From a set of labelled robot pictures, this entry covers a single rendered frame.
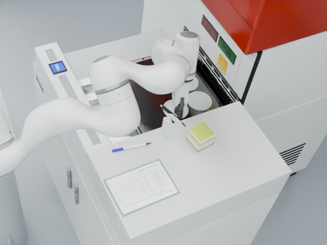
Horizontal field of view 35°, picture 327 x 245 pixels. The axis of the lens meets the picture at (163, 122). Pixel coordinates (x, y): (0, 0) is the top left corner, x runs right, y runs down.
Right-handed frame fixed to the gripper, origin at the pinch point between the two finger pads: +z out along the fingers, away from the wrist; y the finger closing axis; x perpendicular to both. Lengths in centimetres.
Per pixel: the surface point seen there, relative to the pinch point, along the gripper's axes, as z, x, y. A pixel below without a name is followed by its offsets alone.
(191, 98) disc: 0.3, 6.4, -12.4
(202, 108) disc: 1.8, 10.6, -8.2
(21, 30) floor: 40, -87, -166
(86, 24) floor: 36, -44, -177
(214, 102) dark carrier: 0.8, 15.5, -11.0
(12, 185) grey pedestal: 39, -63, -3
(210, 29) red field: -25.2, 11.9, -22.9
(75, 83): -5.2, -38.8, -9.5
